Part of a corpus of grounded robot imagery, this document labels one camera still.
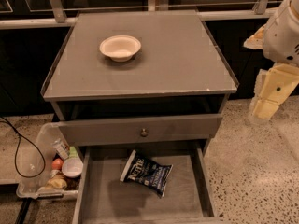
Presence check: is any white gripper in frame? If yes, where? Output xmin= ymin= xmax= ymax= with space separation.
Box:
xmin=249 ymin=63 xmax=299 ymax=120

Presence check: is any blue Kettle chip bag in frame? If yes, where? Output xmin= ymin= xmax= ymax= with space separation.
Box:
xmin=120 ymin=150 xmax=173 ymax=198

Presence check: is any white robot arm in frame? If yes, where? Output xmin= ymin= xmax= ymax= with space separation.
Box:
xmin=244 ymin=0 xmax=299 ymax=122

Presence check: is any grey wooden drawer cabinet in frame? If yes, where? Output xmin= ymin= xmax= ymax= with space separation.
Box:
xmin=40 ymin=10 xmax=240 ymax=224

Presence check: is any round brass drawer knob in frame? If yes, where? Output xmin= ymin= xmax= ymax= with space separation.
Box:
xmin=140 ymin=129 xmax=148 ymax=137

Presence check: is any white paper bowl on counter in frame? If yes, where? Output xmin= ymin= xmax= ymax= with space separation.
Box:
xmin=99 ymin=35 xmax=141 ymax=63

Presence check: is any grey top drawer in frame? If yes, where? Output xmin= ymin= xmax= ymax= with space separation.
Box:
xmin=61 ymin=114 xmax=222 ymax=147

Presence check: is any grey open middle drawer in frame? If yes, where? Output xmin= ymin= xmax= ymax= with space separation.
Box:
xmin=72 ymin=147 xmax=223 ymax=224

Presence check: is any yellow snack bag in bin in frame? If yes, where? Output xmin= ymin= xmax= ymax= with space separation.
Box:
xmin=47 ymin=175 xmax=67 ymax=189

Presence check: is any grey metal railing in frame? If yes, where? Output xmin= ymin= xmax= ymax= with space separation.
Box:
xmin=0 ymin=0 xmax=283 ymax=30

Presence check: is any green packet in bin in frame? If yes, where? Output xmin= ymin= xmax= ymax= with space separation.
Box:
xmin=69 ymin=147 xmax=78 ymax=158

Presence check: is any small white bowl in bin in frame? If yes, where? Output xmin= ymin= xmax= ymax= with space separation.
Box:
xmin=62 ymin=158 xmax=83 ymax=178

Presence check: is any white labelled bottle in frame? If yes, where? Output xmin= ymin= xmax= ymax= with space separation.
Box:
xmin=52 ymin=139 xmax=69 ymax=161

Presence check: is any orange round fruit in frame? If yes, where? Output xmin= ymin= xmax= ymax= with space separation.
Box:
xmin=51 ymin=158 xmax=64 ymax=170

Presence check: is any clear plastic storage bin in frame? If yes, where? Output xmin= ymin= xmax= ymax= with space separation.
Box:
xmin=17 ymin=122 xmax=80 ymax=199

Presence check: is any black floor cable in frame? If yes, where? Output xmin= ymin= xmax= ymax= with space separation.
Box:
xmin=0 ymin=116 xmax=47 ymax=179

